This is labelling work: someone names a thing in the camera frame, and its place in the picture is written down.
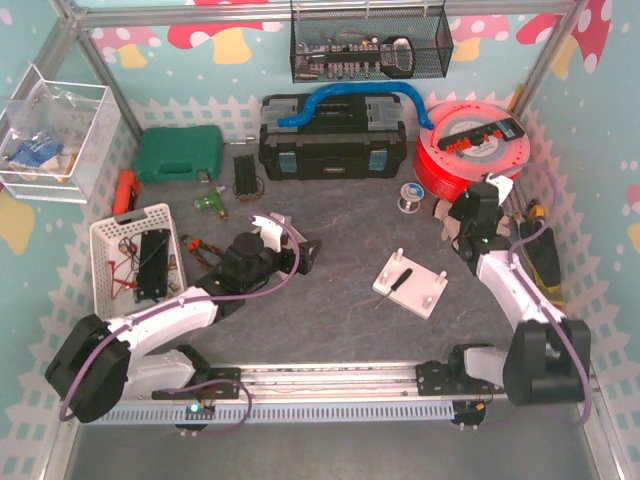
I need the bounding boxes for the yellow handled tool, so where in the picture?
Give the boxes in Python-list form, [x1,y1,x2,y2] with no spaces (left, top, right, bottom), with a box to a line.
[513,199,546,224]

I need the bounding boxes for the blue white gloves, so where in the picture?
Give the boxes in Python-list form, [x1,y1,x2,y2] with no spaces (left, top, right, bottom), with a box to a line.
[9,131,64,171]

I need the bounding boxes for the solder wire spool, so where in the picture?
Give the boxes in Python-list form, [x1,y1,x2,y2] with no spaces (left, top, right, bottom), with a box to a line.
[397,182,425,214]

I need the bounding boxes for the orange utility knife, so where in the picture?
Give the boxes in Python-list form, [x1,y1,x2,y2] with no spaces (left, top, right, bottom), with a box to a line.
[112,169,141,216]

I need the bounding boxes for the green plastic case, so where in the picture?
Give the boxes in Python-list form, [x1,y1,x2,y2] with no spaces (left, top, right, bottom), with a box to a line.
[133,124,224,184]

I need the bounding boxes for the black tool box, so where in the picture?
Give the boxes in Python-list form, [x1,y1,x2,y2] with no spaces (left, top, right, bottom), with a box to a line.
[258,94,407,181]

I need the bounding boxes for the beige work glove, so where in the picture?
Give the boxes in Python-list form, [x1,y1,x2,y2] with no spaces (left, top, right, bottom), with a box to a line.
[437,214,511,242]
[433,199,452,221]

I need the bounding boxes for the orange black pliers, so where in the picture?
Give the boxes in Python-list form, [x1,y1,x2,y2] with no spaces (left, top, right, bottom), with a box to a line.
[181,235,224,271]

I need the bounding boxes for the black rubber glove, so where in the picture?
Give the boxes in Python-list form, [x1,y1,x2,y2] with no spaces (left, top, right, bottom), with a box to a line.
[519,219,566,309]

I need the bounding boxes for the blue corrugated hose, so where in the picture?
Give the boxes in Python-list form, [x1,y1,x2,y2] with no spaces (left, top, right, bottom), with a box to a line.
[277,82,436,131]

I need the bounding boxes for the black battery holder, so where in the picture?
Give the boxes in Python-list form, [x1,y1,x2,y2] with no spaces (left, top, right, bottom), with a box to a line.
[233,155,264,202]

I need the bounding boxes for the black wire mesh basket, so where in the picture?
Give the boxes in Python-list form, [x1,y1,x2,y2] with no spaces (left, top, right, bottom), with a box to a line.
[290,6,453,83]

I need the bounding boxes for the white perforated basket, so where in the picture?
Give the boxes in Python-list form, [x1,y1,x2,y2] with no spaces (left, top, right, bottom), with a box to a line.
[90,203,187,318]

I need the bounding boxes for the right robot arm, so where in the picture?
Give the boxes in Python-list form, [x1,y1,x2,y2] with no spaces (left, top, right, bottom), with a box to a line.
[415,181,591,406]

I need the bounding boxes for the black handled screwdriver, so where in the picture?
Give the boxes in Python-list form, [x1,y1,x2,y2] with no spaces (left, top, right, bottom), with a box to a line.
[374,268,413,310]

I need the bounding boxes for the white peg board fixture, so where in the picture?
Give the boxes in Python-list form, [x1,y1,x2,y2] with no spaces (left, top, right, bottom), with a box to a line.
[372,248,448,319]

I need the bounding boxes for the red tubing spool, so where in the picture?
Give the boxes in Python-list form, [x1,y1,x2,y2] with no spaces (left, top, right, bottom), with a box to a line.
[413,100,531,202]

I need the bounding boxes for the black socket holder rail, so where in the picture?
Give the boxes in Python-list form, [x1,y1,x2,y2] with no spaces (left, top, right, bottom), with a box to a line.
[437,118,525,154]

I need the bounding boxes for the black circuit board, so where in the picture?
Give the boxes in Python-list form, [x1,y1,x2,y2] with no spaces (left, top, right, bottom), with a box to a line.
[135,229,170,302]

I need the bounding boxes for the clear acrylic wall box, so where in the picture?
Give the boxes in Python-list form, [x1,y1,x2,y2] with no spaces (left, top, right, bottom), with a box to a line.
[1,65,121,204]

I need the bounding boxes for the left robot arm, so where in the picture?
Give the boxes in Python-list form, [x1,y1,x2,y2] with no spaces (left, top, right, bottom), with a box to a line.
[45,227,322,423]

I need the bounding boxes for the green toy drill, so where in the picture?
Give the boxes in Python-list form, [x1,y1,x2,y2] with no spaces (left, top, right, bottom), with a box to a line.
[194,186,228,219]

